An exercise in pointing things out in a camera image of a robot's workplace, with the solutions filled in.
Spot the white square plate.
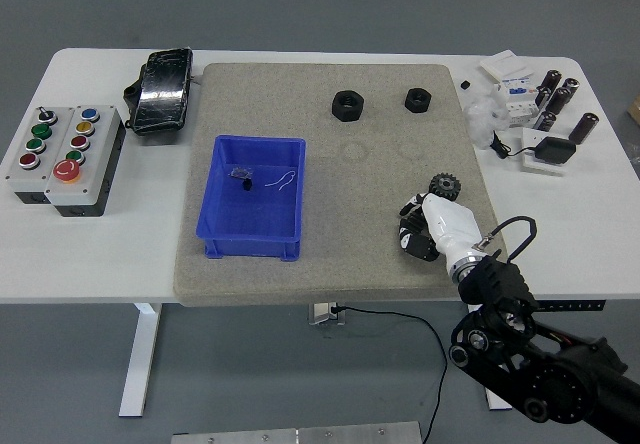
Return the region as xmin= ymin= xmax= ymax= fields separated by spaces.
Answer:
xmin=519 ymin=127 xmax=576 ymax=178

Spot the large black hex nut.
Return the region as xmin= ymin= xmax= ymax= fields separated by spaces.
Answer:
xmin=329 ymin=89 xmax=365 ymax=123

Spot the white circuit breaker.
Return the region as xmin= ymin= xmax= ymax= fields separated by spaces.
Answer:
xmin=492 ymin=74 xmax=544 ymax=128

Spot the black table control panel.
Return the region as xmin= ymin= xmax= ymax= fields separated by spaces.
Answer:
xmin=537 ymin=299 xmax=606 ymax=313

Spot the small black hex nut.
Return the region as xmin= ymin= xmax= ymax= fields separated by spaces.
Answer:
xmin=403 ymin=87 xmax=434 ymax=114

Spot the grey box with selector switch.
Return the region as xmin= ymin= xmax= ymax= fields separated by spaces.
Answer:
xmin=3 ymin=105 xmax=76 ymax=207

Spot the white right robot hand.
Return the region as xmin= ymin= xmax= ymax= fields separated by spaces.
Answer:
xmin=398 ymin=191 xmax=486 ymax=269

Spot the black power adapter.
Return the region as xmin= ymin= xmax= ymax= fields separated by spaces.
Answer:
xmin=534 ymin=136 xmax=578 ymax=166

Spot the crumpled clear plastic bag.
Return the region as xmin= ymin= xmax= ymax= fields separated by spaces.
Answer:
xmin=462 ymin=91 xmax=511 ymax=150

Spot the grey-brown foam mat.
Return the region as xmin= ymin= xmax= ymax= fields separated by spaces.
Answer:
xmin=172 ymin=62 xmax=515 ymax=309

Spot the thin white wire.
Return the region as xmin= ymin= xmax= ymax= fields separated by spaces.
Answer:
xmin=263 ymin=170 xmax=297 ymax=190

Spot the grey metal plate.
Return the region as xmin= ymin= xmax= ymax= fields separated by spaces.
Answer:
xmin=170 ymin=420 xmax=424 ymax=444

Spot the black power cable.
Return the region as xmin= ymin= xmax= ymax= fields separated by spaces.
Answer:
xmin=333 ymin=305 xmax=449 ymax=444

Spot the grey box with emergency stop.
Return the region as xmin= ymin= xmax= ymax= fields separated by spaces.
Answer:
xmin=43 ymin=104 xmax=127 ymax=218

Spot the black wrapped device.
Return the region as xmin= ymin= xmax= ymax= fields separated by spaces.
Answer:
xmin=122 ymin=46 xmax=195 ymax=138

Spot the black adapter cord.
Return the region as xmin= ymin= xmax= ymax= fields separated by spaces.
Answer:
xmin=487 ymin=130 xmax=539 ymax=160

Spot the silver power socket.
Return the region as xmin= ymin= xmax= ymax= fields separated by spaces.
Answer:
xmin=307 ymin=302 xmax=347 ymax=326

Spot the white switch plate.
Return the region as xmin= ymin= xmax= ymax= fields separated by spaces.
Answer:
xmin=478 ymin=49 xmax=532 ymax=81

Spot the black gear wheel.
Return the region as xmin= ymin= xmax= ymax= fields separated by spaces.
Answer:
xmin=428 ymin=172 xmax=462 ymax=204

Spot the blue plastic bin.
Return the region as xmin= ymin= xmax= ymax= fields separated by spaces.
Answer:
xmin=194 ymin=134 xmax=307 ymax=263

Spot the white table leg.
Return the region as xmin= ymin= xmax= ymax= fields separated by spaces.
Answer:
xmin=484 ymin=386 xmax=514 ymax=412
xmin=118 ymin=302 xmax=164 ymax=419

